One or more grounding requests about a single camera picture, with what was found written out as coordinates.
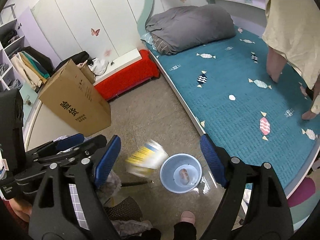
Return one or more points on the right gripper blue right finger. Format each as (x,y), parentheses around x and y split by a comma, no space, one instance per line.
(211,156)

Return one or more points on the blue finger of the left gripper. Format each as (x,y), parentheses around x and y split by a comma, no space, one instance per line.
(66,142)

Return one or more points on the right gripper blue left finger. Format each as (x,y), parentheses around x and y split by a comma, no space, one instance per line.
(105,159)

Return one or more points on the yellow white snack wrapper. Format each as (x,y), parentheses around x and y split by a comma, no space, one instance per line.
(146,159)

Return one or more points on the blue plastic trash bin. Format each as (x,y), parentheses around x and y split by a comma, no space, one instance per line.
(181,173)

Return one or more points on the brown cardboard box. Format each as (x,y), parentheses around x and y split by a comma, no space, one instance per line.
(71,96)

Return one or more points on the pink slipper foot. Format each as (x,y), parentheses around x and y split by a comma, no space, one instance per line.
(188,217)

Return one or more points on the grey checked tablecloth table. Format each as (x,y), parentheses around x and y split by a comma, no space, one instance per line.
(104,193)

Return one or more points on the mint drawer cabinet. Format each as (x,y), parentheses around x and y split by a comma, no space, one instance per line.
(29,97)

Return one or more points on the teal candy pattern bed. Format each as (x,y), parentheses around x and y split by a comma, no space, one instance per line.
(225,86)

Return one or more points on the white cloth on bench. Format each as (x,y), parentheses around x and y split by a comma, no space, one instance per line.
(98,67)

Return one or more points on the red covered bench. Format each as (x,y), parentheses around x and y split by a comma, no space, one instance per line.
(128,77)

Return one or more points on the open shelf with clothes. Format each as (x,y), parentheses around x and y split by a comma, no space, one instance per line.
(27,58)

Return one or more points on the white wardrobe with butterflies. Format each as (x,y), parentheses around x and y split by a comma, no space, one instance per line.
(106,29)

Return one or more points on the grey folded duvet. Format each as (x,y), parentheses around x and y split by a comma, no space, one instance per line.
(182,28)

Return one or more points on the person in beige shirt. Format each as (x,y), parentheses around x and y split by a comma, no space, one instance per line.
(292,36)

